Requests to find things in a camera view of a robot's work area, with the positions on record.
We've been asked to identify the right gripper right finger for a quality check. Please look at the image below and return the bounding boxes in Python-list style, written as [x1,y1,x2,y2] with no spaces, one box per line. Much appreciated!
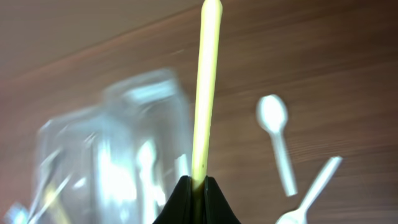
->
[204,176,241,224]

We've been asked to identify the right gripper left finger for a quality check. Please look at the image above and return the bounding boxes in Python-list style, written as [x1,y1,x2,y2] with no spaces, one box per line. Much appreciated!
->
[153,175,192,224]

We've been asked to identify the white spoon diagonal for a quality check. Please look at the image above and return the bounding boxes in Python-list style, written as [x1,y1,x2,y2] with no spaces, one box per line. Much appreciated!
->
[276,156,343,224]

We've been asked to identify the yellow plastic spoon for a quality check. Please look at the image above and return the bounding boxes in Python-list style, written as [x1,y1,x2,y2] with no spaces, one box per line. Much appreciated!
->
[192,0,223,190]

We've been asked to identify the yellow plastic fork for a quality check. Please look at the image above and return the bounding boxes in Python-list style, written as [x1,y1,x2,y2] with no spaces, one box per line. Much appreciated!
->
[44,184,71,224]

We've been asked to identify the light blue plastic fork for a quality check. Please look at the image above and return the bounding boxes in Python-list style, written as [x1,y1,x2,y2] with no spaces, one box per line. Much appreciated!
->
[3,203,29,224]

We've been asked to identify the right clear plastic container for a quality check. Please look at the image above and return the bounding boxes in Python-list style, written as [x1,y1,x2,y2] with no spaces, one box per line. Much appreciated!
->
[96,68,192,223]

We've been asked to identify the clear plastic container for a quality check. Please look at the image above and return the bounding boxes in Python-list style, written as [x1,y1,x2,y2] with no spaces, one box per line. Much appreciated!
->
[29,106,103,223]
[96,68,192,223]

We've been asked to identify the left clear plastic container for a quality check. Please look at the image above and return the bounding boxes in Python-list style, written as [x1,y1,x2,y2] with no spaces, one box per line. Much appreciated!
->
[29,106,103,223]

